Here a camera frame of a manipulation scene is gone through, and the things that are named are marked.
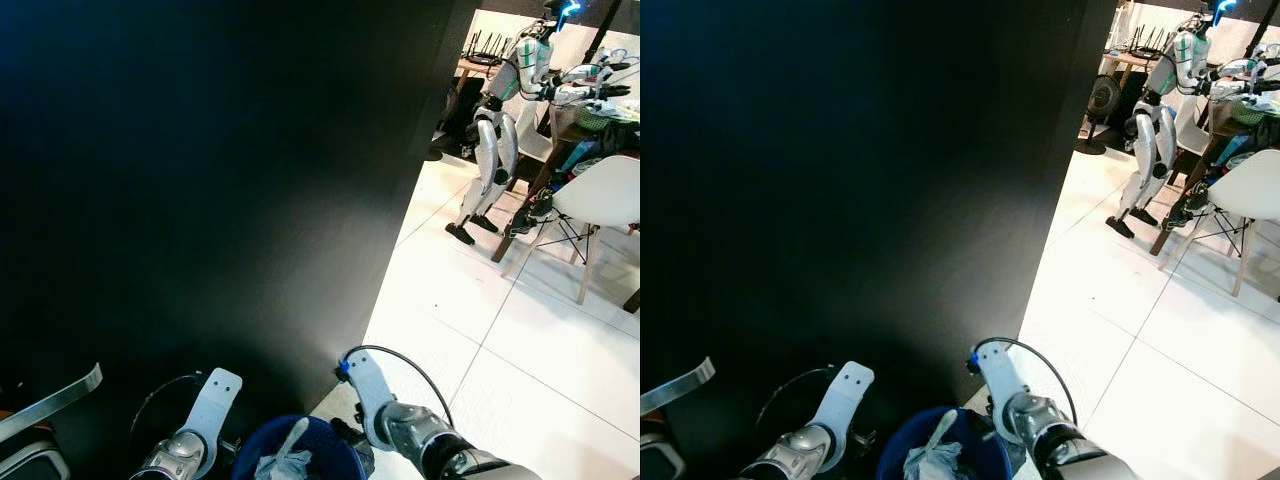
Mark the blue round bin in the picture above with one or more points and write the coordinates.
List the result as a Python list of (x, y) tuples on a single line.
[(335, 455), (985, 450)]

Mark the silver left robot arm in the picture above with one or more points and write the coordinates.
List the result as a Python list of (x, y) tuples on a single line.
[(795, 458), (175, 460)]

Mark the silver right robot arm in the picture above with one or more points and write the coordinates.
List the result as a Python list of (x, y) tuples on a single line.
[(1070, 445), (440, 450)]

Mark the grey crumpled cloth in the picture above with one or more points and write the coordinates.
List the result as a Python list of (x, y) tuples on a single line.
[(932, 458), (285, 462)]

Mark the brown wooden table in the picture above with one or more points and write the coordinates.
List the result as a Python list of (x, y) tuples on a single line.
[(525, 200), (1180, 200)]

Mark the silver metal bar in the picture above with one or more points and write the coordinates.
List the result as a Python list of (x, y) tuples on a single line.
[(680, 385), (50, 405)]

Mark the white humanoid robot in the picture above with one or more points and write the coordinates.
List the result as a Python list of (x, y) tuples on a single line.
[(1155, 150), (497, 150)]

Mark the black floor fan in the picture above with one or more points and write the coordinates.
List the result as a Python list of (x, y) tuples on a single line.
[(1103, 100)]

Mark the white shell chair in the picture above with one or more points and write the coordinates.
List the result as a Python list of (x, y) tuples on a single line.
[(605, 190), (1255, 185)]

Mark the green basket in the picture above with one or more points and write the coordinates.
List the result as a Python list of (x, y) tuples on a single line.
[(1248, 113), (592, 118)]

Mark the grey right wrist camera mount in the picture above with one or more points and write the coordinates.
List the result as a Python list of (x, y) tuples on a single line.
[(368, 395), (998, 385)]

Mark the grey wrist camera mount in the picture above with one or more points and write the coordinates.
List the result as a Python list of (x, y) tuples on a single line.
[(998, 385), (368, 395), (215, 400), (845, 395)]

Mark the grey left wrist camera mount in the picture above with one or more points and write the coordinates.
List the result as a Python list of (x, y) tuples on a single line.
[(845, 395), (215, 400)]

